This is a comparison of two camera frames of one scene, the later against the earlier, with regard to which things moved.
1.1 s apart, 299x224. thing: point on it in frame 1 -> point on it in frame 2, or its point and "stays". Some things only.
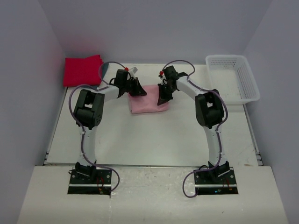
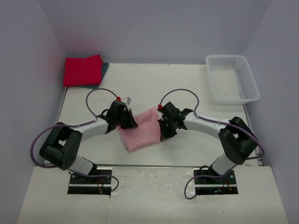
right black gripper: x=165 y=88 -> x=165 y=126
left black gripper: x=134 y=86 -> x=128 y=117
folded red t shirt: x=82 y=71 stays
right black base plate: x=224 y=184 stays
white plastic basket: x=232 y=76 stays
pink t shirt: x=148 y=102 -> x=148 y=131
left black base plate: x=81 y=184 stays
